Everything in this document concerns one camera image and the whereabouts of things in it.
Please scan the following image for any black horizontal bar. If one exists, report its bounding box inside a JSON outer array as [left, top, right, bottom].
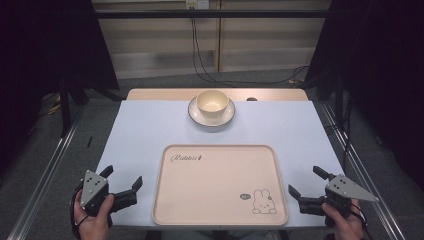
[[94, 9, 332, 20]]

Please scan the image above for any white plate with dark rim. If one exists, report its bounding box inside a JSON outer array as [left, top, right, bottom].
[[187, 95, 237, 128]]

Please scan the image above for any cream bowl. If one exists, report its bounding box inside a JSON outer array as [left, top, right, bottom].
[[195, 89, 230, 120]]

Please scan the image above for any wooden table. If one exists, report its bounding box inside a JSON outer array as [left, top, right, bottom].
[[126, 87, 310, 102]]

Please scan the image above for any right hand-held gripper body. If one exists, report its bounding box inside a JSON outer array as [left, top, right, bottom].
[[298, 173, 380, 219]]

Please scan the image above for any black curtain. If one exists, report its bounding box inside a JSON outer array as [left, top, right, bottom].
[[0, 0, 120, 181], [303, 0, 424, 193]]

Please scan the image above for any white wall socket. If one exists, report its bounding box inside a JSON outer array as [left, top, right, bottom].
[[185, 0, 211, 10]]

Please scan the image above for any black wall cable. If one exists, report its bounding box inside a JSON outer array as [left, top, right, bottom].
[[190, 7, 311, 86], [192, 18, 309, 84]]

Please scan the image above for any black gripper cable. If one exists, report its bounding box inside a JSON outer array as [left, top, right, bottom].
[[68, 184, 90, 240], [349, 202, 375, 240]]

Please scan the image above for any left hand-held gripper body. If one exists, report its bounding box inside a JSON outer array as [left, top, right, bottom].
[[79, 169, 138, 217]]

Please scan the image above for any metal floor rail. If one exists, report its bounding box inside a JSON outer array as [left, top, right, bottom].
[[6, 105, 85, 240], [319, 101, 407, 240]]

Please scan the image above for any beige tray with rabbit print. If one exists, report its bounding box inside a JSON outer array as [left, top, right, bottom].
[[152, 143, 290, 227]]

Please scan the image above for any yellow cable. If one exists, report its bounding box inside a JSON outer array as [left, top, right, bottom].
[[47, 94, 64, 116]]

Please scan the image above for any person's left hand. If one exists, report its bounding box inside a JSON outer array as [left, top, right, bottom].
[[73, 189, 115, 240]]

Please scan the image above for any person's right hand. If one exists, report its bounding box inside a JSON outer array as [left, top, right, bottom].
[[321, 199, 365, 240]]

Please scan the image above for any pale blue table mat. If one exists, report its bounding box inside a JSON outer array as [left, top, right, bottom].
[[95, 99, 345, 230]]

